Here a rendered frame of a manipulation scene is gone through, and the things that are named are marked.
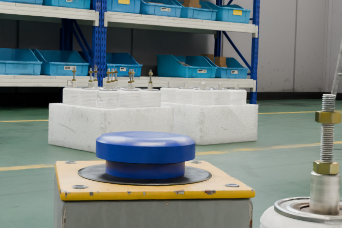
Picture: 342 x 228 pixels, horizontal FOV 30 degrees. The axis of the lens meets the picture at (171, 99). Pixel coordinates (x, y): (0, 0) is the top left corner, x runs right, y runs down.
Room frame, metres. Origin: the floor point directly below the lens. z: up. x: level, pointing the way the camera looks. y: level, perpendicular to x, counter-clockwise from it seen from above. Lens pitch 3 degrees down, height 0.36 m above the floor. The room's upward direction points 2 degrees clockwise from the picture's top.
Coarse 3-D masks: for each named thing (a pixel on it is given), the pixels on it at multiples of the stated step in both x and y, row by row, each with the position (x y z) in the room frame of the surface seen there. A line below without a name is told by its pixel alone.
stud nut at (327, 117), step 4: (316, 112) 0.48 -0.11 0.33; (320, 112) 0.47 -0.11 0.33; (324, 112) 0.47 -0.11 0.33; (328, 112) 0.47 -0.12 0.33; (332, 112) 0.47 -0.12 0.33; (336, 112) 0.47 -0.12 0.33; (316, 116) 0.48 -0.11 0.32; (320, 116) 0.47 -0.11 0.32; (324, 116) 0.47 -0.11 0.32; (328, 116) 0.47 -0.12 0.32; (332, 116) 0.47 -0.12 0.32; (336, 116) 0.47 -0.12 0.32; (340, 116) 0.48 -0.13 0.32; (316, 120) 0.48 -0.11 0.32; (320, 120) 0.47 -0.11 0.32; (324, 120) 0.47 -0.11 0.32; (328, 120) 0.47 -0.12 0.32; (332, 120) 0.47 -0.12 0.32; (336, 120) 0.47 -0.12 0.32; (340, 120) 0.48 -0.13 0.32
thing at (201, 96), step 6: (204, 84) 3.00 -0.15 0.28; (198, 90) 2.98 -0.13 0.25; (204, 90) 2.97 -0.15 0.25; (210, 90) 3.00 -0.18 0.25; (192, 96) 3.00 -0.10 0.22; (198, 96) 2.97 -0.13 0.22; (204, 96) 2.96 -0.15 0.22; (210, 96) 2.98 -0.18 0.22; (192, 102) 3.00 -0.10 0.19; (198, 102) 2.97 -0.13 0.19; (204, 102) 2.96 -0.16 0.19; (210, 102) 2.98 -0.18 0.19
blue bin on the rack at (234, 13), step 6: (210, 6) 6.21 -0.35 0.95; (216, 6) 6.12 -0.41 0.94; (222, 6) 6.60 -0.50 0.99; (228, 6) 6.54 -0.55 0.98; (234, 6) 6.46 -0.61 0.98; (240, 6) 6.40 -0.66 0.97; (216, 12) 6.14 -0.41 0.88; (222, 12) 6.07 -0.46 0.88; (228, 12) 6.09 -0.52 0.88; (234, 12) 6.14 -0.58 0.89; (240, 12) 6.18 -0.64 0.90; (246, 12) 6.23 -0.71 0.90; (216, 18) 6.14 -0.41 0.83; (222, 18) 6.07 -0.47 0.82; (228, 18) 6.10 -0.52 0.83; (234, 18) 6.15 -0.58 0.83; (240, 18) 6.20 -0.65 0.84; (246, 18) 6.24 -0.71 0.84
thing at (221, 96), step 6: (222, 84) 3.09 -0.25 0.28; (216, 90) 3.05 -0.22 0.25; (222, 90) 3.05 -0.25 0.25; (228, 90) 3.08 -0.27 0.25; (216, 96) 3.05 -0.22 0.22; (222, 96) 3.04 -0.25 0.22; (228, 96) 3.06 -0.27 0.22; (216, 102) 3.05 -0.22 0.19; (222, 102) 3.04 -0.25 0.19; (228, 102) 3.06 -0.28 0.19
